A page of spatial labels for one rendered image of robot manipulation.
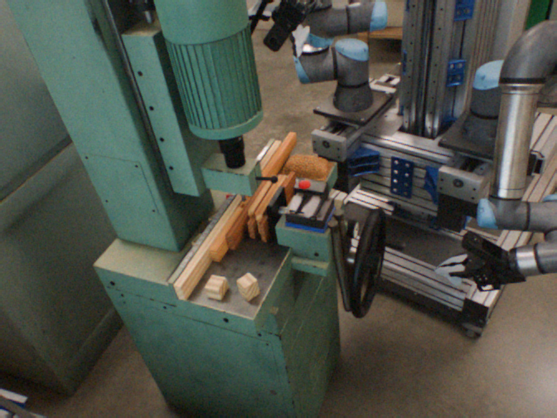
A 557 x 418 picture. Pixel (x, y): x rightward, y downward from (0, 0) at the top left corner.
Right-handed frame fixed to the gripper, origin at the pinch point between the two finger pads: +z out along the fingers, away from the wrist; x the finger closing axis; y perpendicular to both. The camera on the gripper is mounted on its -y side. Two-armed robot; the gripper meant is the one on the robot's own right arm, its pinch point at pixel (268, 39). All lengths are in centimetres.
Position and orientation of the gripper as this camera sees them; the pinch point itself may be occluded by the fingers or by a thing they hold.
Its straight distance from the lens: 118.2
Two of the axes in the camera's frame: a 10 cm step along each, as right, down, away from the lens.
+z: -3.8, 6.5, -6.6
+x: 8.2, 5.7, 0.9
